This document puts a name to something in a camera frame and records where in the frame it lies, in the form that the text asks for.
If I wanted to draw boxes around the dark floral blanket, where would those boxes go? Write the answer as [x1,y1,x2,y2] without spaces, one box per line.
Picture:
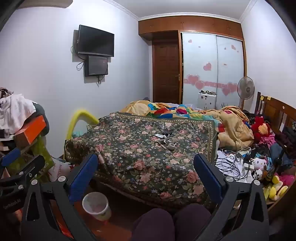
[64,112,219,209]

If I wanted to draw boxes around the black wall television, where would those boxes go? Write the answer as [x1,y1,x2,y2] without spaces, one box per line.
[77,25,115,57]

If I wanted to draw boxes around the person's leg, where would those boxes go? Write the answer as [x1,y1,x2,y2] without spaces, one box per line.
[173,204,212,241]
[131,208,175,241]

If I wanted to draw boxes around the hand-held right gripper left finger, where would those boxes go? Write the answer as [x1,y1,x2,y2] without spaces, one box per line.
[21,153,99,241]

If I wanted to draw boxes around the small white bin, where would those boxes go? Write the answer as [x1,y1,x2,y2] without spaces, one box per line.
[82,192,112,221]

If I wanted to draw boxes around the white cat plush toy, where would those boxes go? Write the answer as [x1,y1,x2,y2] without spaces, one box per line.
[251,156,270,171]

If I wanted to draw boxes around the person's right leg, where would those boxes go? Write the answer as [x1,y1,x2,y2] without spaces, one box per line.
[173,204,212,241]

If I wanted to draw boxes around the green bag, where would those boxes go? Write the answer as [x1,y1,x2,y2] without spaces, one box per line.
[9,136,56,183]

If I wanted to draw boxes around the brown wooden door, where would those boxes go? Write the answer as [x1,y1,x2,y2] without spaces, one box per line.
[153,42,181,105]

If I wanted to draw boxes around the wooden overhead cabinet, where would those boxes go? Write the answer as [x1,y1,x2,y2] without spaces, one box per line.
[138,16,245,42]

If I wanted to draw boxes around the colourful orange quilt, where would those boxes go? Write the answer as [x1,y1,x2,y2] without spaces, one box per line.
[120,100,255,150]

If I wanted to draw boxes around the pink plush toy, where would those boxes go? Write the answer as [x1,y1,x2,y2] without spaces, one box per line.
[279,173,296,186]

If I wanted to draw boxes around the yellow foam tube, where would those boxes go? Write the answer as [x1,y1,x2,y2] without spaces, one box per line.
[66,108,100,141]

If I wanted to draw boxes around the white plastic bag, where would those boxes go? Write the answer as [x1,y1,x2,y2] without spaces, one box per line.
[48,159,72,183]

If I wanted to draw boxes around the red plush toy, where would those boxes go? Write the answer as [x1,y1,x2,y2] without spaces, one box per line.
[251,116,273,142]

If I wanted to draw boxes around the wooden bed headboard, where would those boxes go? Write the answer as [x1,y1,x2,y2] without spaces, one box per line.
[255,91,296,139]

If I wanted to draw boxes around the tangle of cables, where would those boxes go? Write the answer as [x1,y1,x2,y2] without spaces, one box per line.
[215,147,253,181]

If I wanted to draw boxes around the standing electric fan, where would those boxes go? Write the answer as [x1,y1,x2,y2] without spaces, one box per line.
[237,76,255,110]

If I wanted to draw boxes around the pile of dark clothes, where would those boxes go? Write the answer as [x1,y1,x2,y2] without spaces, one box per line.
[274,126,296,167]

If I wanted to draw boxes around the white box appliance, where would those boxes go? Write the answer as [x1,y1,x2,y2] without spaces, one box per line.
[198,91,218,110]

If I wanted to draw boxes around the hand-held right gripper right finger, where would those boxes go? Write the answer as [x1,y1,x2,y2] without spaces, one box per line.
[193,153,271,241]

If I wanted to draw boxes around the white cloth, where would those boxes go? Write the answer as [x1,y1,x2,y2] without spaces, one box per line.
[0,94,37,135]

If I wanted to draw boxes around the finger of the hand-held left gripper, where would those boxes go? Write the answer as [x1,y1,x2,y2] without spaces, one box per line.
[0,148,22,168]
[0,155,46,186]

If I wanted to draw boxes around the person's left leg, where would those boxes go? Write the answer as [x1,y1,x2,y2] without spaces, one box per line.
[131,208,175,241]

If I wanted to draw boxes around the yellow plush toy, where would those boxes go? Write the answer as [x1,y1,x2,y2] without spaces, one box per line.
[268,176,289,201]

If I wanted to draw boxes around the small black wall monitor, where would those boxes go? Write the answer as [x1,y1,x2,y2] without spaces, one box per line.
[84,55,109,77]

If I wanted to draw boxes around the black television cable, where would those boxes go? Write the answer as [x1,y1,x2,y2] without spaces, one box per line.
[71,46,85,70]

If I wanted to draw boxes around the orange cardboard box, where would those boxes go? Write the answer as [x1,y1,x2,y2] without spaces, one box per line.
[13,115,47,150]

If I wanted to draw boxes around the wardrobe with frosted doors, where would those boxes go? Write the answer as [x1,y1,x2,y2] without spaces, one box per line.
[180,31,246,110]

